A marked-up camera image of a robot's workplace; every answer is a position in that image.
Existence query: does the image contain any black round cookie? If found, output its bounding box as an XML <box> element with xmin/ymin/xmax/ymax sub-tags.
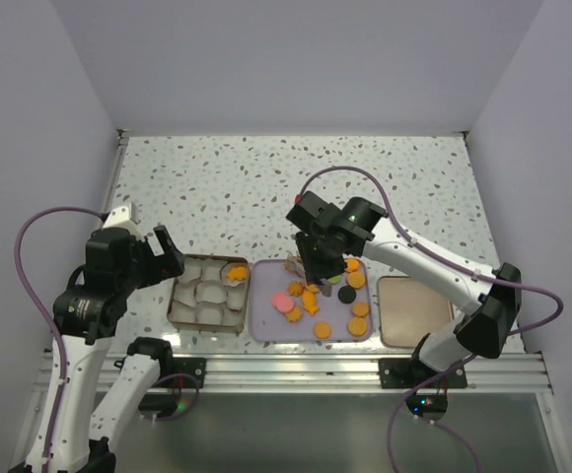
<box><xmin>338</xmin><ymin>286</ymin><xmax>357</xmax><ymax>304</ymax></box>

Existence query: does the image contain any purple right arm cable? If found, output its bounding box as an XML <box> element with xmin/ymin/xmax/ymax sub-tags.
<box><xmin>298</xmin><ymin>165</ymin><xmax>563</xmax><ymax>473</ymax></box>

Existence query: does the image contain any orange rosette cookie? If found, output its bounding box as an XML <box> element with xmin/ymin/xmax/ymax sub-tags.
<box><xmin>288</xmin><ymin>281</ymin><xmax>306</xmax><ymax>298</ymax></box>

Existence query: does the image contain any lilac plastic tray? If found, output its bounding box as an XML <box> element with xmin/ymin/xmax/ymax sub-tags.
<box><xmin>249</xmin><ymin>259</ymin><xmax>373</xmax><ymax>343</ymax></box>

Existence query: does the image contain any orange round cookie upper right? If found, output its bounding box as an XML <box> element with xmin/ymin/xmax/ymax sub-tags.
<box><xmin>346</xmin><ymin>271</ymin><xmax>367</xmax><ymax>290</ymax></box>

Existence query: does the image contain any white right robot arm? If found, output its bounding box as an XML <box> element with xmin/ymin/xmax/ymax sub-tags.
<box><xmin>287</xmin><ymin>191</ymin><xmax>521</xmax><ymax>387</ymax></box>

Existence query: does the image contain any orange flower cookie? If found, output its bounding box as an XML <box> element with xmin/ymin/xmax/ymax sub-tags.
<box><xmin>285</xmin><ymin>305</ymin><xmax>303</xmax><ymax>322</ymax></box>
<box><xmin>351</xmin><ymin>302</ymin><xmax>370</xmax><ymax>317</ymax></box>

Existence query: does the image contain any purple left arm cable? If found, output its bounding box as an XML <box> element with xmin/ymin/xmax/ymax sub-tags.
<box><xmin>13</xmin><ymin>206</ymin><xmax>109</xmax><ymax>473</ymax></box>

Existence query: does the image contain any orange waffle cookie bottom right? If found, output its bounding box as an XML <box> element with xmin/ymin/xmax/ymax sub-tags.
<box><xmin>347</xmin><ymin>316</ymin><xmax>369</xmax><ymax>337</ymax></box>

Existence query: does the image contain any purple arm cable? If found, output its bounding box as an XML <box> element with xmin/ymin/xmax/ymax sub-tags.
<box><xmin>13</xmin><ymin>206</ymin><xmax>109</xmax><ymax>473</ymax></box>
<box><xmin>298</xmin><ymin>165</ymin><xmax>563</xmax><ymax>473</ymax></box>

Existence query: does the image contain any brown cookie tin with liners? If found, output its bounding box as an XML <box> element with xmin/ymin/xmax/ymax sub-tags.
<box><xmin>167</xmin><ymin>254</ymin><xmax>250</xmax><ymax>335</ymax></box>

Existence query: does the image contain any aluminium mounting rail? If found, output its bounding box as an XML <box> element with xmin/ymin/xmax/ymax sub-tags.
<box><xmin>34</xmin><ymin>350</ymin><xmax>553</xmax><ymax>395</ymax></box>

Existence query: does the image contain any orange cookie top right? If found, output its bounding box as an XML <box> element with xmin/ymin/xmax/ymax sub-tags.
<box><xmin>345</xmin><ymin>258</ymin><xmax>360</xmax><ymax>273</ymax></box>

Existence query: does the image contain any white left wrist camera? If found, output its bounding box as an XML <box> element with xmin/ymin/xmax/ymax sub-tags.
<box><xmin>103</xmin><ymin>202</ymin><xmax>143</xmax><ymax>240</ymax></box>

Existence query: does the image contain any orange round cookie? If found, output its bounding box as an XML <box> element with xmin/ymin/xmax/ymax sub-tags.
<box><xmin>313</xmin><ymin>321</ymin><xmax>331</xmax><ymax>339</ymax></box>
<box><xmin>346</xmin><ymin>271</ymin><xmax>367</xmax><ymax>290</ymax></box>

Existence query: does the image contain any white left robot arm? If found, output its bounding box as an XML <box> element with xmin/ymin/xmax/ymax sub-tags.
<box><xmin>13</xmin><ymin>208</ymin><xmax>184</xmax><ymax>472</ymax></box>

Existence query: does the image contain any rose gold tin lid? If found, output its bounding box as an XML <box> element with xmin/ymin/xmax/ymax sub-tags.
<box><xmin>377</xmin><ymin>277</ymin><xmax>455</xmax><ymax>349</ymax></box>

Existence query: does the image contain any orange round cookie bottom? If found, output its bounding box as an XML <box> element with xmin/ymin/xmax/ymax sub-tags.
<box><xmin>313</xmin><ymin>321</ymin><xmax>331</xmax><ymax>339</ymax></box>

